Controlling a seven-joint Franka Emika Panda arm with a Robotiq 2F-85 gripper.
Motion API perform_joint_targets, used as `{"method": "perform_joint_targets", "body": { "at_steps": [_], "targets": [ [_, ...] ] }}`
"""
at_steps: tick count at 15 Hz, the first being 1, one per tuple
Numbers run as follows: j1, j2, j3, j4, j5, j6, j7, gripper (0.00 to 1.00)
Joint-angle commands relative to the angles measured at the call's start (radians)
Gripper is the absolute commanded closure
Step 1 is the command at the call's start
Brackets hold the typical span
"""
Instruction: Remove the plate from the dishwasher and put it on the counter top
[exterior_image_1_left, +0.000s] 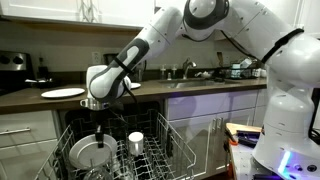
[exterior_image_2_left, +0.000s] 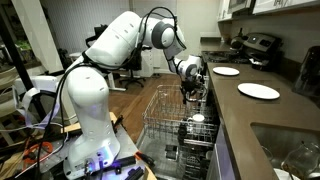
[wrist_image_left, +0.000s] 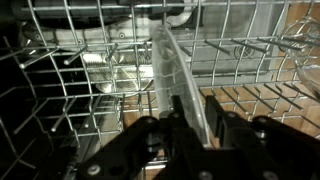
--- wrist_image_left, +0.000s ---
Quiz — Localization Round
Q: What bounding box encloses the white round plate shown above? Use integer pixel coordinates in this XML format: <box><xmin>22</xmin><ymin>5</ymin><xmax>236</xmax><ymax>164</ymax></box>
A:
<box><xmin>148</xmin><ymin>23</ymin><xmax>212</xmax><ymax>148</ymax></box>

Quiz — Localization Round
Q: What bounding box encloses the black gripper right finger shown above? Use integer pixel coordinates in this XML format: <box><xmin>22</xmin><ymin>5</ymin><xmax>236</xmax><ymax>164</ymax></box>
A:
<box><xmin>204</xmin><ymin>95</ymin><xmax>320</xmax><ymax>180</ymax></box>

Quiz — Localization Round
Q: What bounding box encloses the ribbed silver metal item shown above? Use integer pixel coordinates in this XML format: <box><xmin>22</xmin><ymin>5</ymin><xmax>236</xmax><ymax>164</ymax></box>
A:
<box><xmin>81</xmin><ymin>51</ymin><xmax>157</xmax><ymax>94</ymax></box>

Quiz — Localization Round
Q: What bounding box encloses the wire dishwasher rack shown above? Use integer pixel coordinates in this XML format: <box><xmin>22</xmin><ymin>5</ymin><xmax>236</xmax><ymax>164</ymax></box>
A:
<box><xmin>0</xmin><ymin>0</ymin><xmax>320</xmax><ymax>180</ymax></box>

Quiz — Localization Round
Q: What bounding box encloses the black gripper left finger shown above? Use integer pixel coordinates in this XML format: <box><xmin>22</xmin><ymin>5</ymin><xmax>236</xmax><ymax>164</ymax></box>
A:
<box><xmin>75</xmin><ymin>94</ymin><xmax>214</xmax><ymax>180</ymax></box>

